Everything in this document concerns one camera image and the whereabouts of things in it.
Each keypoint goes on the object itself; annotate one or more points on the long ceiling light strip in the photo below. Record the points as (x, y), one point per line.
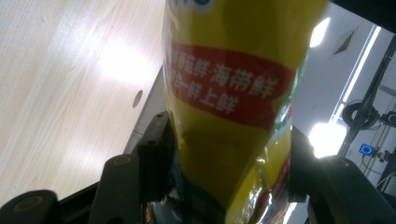
(358, 74)

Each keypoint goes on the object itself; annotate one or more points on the black stand pole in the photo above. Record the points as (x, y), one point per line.
(373, 90)

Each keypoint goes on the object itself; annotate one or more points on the ceiling light panel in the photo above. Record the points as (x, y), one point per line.
(327, 140)
(320, 32)

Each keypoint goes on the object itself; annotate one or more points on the yellow seasoning pouch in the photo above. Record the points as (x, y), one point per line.
(236, 46)

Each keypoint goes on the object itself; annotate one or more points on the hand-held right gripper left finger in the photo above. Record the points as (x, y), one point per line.
(155, 161)

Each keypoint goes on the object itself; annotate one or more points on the black camera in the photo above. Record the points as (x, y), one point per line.
(389, 118)

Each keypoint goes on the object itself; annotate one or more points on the grey table grommet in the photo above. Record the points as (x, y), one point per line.
(137, 99)

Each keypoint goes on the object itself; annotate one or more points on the ceiling air vent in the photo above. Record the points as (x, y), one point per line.
(344, 43)

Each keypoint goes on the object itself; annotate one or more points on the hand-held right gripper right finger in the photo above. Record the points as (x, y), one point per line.
(299, 174)

